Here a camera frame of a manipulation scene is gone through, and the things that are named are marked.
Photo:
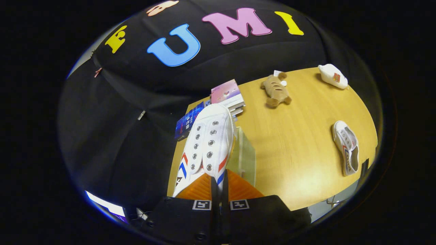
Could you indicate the white plush toy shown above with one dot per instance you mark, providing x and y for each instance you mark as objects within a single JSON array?
[{"x": 332, "y": 76}]

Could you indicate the green fabric storage box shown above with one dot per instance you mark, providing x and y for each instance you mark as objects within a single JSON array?
[{"x": 246, "y": 156}]

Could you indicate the computer monitor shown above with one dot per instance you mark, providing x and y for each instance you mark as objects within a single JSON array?
[{"x": 109, "y": 207}]

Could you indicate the black backdrop cloth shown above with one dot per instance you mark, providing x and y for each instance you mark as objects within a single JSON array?
[{"x": 119, "y": 136}]

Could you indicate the brown plush toy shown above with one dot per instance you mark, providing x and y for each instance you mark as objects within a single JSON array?
[{"x": 276, "y": 90}]

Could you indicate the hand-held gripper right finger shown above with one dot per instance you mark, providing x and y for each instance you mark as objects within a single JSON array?
[{"x": 259, "y": 221}]

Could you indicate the copper clip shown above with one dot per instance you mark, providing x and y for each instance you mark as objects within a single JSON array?
[{"x": 98, "y": 72}]

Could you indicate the white book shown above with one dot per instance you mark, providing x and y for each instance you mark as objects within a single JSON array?
[{"x": 236, "y": 108}]

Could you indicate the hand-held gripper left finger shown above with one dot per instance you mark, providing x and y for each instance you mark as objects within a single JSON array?
[{"x": 184, "y": 221}]

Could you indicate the silver clip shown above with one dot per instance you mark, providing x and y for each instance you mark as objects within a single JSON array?
[{"x": 141, "y": 115}]

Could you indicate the white canvas shoe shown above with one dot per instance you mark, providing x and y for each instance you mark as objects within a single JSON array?
[
  {"x": 207, "y": 143},
  {"x": 346, "y": 148}
]

